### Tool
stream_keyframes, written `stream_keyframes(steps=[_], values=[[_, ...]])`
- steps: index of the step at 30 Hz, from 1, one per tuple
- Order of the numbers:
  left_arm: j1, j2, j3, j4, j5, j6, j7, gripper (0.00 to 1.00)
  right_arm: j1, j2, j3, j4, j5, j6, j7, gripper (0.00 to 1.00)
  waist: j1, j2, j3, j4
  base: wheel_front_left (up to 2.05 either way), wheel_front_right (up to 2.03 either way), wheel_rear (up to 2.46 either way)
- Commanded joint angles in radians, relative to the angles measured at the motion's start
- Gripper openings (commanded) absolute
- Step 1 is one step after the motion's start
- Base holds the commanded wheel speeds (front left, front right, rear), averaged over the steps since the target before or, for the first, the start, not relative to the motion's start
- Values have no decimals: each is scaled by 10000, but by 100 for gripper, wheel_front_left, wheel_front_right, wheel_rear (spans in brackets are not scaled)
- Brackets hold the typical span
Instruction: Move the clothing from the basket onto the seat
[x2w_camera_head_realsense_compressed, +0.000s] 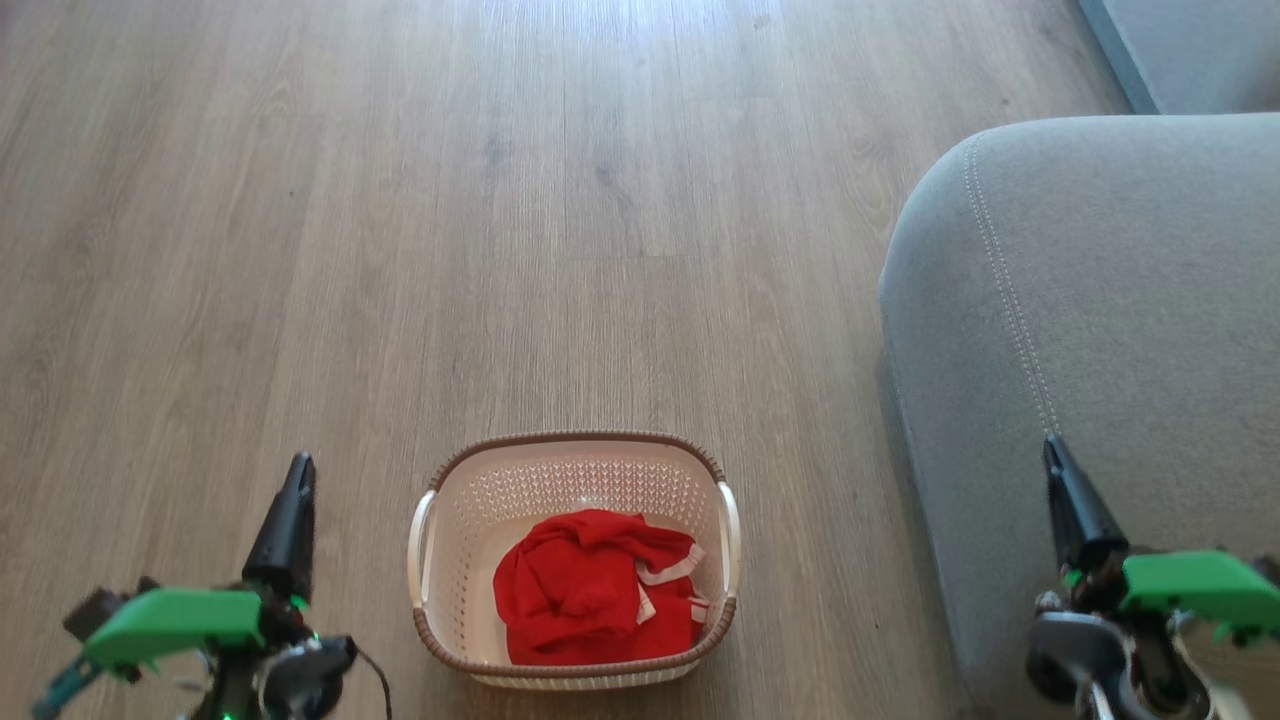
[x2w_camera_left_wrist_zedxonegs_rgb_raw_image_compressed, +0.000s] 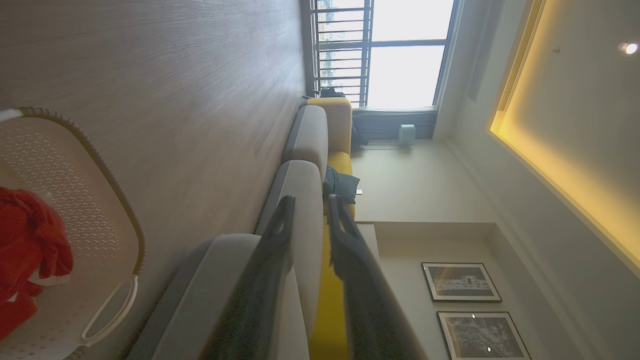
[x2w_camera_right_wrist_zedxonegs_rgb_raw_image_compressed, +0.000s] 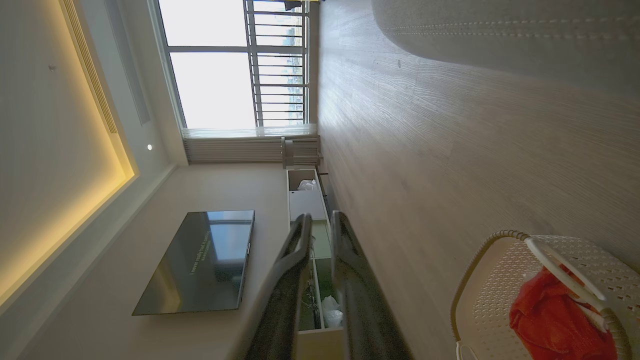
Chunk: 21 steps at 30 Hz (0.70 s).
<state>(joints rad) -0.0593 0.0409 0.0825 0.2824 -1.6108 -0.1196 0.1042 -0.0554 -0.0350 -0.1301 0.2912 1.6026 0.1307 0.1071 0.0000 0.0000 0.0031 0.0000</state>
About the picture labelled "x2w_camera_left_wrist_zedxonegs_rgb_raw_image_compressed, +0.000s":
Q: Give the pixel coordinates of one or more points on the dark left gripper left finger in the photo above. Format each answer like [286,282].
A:
[260,290]

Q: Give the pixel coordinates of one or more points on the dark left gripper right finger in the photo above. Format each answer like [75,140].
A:
[365,300]

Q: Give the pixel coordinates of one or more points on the grey and yellow sofa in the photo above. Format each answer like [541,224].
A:
[306,140]

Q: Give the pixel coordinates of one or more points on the dark grey cloth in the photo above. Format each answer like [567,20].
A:
[331,92]

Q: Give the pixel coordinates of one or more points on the red cloth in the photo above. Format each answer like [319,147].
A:
[30,235]

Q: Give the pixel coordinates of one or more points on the black framed picture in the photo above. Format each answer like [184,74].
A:
[480,336]
[460,281]

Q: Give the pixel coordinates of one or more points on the teal throw pillow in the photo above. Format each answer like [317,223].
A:
[342,184]

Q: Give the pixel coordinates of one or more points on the grey curtain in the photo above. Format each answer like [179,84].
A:
[390,124]

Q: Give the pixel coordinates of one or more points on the cream perforated laundry basket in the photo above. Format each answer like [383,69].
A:
[75,175]

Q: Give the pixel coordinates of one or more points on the large bright window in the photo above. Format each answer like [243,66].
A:
[407,55]

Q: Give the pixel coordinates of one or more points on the dark metal balcony railing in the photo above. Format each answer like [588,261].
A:
[368,50]

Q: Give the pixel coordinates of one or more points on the round ceiling spotlight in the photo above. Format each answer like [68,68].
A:
[631,48]

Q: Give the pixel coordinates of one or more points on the small white wall device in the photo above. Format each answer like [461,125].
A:
[406,133]

